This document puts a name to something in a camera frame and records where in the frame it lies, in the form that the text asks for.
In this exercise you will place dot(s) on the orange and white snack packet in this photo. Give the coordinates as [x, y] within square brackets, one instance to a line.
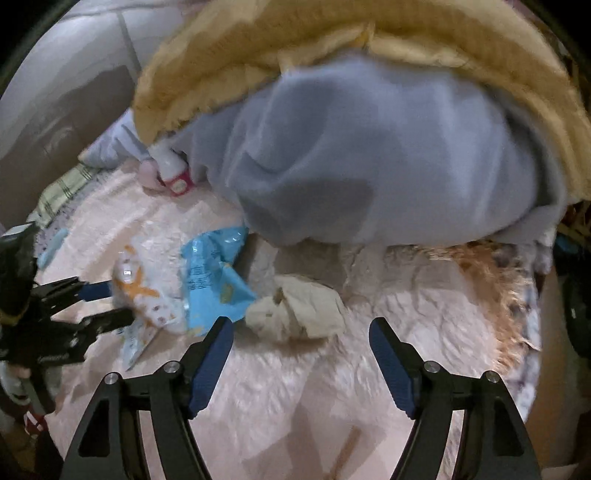
[147, 290]

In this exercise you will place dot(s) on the white and blue wrapper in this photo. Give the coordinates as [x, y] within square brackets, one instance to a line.
[136, 344]

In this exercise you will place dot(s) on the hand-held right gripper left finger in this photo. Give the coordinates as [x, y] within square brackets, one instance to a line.
[210, 364]

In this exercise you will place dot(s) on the beige paper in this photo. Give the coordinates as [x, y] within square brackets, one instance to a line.
[300, 307]

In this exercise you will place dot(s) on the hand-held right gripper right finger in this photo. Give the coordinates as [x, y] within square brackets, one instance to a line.
[392, 369]

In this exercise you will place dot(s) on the blue snack packet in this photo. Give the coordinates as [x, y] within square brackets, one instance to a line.
[212, 277]

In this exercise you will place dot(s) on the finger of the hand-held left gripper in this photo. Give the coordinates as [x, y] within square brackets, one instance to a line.
[108, 321]
[87, 290]

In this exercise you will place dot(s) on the pink soft pouch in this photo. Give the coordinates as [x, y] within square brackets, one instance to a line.
[148, 175]

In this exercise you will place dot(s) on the pink bed blanket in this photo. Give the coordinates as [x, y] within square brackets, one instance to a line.
[286, 392]

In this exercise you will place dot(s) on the patterned fringed sheet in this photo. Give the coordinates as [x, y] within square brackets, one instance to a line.
[489, 281]

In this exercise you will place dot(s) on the plaid cloth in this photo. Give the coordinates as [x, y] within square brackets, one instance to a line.
[69, 189]

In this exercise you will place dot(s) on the grey blue blanket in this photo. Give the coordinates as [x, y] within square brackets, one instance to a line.
[369, 152]

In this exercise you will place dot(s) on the white bottle with red label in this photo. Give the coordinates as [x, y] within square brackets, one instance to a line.
[173, 173]

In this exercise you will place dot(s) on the yellow fleece blanket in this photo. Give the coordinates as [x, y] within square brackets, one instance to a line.
[415, 32]

